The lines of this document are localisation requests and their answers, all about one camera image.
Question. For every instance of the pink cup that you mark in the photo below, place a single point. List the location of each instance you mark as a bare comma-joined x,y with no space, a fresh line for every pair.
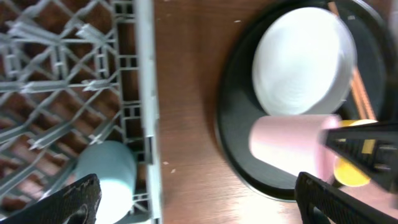
295,143

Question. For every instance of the wooden chopstick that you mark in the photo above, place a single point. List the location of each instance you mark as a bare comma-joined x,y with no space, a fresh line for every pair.
356,88
367,102

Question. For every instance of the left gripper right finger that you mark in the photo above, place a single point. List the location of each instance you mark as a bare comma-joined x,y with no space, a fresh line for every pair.
319,202

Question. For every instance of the blue cup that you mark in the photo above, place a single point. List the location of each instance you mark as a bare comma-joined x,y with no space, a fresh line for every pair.
116,167

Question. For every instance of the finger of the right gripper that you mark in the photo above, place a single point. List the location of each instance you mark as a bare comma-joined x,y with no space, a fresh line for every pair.
372,148

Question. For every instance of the yellow bowl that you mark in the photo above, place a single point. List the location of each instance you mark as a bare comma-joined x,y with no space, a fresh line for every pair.
346,173

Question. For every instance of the round black tray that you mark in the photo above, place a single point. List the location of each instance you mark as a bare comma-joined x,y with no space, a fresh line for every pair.
238,107

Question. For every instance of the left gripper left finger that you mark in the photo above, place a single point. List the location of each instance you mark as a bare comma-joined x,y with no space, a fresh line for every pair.
77,203

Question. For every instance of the grey plate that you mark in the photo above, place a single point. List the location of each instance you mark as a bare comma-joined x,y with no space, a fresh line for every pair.
304,63

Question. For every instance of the grey dishwasher rack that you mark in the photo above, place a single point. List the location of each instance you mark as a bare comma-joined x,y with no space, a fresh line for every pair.
76,74

